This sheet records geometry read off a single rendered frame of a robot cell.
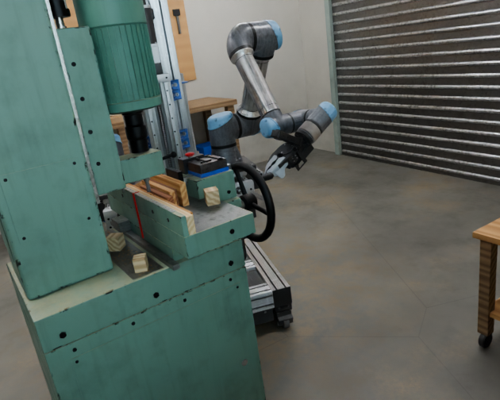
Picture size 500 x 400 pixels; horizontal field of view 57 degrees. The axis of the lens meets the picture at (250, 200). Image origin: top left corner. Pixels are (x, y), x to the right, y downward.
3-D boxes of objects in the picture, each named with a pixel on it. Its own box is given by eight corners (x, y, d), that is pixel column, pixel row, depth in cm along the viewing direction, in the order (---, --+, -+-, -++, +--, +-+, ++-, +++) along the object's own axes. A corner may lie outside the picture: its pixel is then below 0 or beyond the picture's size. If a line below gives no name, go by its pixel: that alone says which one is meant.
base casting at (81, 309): (247, 266, 135) (242, 238, 132) (44, 355, 106) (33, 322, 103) (179, 228, 171) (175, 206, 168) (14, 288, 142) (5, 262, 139)
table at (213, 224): (283, 221, 130) (281, 201, 128) (189, 259, 114) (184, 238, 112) (186, 186, 178) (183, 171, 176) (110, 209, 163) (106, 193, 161)
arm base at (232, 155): (207, 163, 217) (204, 143, 213) (238, 157, 220) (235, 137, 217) (213, 171, 203) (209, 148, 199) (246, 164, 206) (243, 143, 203)
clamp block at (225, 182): (238, 196, 147) (234, 170, 144) (201, 209, 140) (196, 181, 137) (214, 188, 159) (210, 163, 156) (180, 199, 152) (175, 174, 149)
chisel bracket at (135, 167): (167, 178, 136) (161, 150, 133) (121, 190, 129) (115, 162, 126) (156, 174, 142) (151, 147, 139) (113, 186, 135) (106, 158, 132)
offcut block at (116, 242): (113, 245, 141) (110, 232, 139) (125, 244, 140) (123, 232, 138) (107, 251, 136) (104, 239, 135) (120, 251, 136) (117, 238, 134)
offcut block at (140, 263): (148, 264, 124) (146, 251, 123) (148, 271, 120) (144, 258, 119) (136, 267, 124) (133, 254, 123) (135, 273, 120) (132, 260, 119)
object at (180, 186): (190, 205, 136) (185, 182, 134) (183, 206, 135) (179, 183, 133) (159, 191, 154) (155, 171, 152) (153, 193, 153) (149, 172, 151)
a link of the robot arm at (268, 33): (225, 129, 216) (240, 16, 178) (251, 123, 223) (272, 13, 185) (237, 144, 210) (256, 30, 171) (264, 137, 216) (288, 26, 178)
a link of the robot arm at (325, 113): (328, 117, 172) (343, 115, 165) (309, 136, 169) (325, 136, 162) (317, 100, 169) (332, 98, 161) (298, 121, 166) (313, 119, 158)
